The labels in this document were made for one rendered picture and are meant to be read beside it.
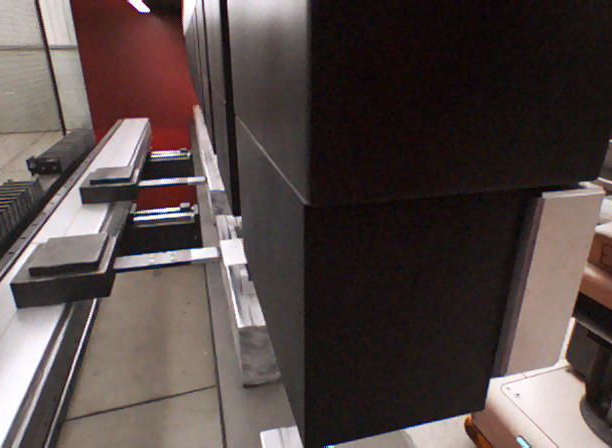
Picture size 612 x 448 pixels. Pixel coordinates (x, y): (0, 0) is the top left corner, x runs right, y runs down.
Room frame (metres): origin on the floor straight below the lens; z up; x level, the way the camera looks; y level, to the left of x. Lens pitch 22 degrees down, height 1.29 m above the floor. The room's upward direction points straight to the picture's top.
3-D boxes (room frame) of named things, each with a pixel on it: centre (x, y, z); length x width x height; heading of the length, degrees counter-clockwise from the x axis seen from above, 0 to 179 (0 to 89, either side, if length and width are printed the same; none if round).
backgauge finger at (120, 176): (0.93, 0.35, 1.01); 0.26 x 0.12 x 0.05; 105
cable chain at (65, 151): (1.22, 0.68, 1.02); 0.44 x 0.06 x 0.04; 15
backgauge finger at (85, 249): (0.55, 0.25, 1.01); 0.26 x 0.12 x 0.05; 105
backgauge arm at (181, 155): (1.79, 0.81, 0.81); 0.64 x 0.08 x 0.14; 105
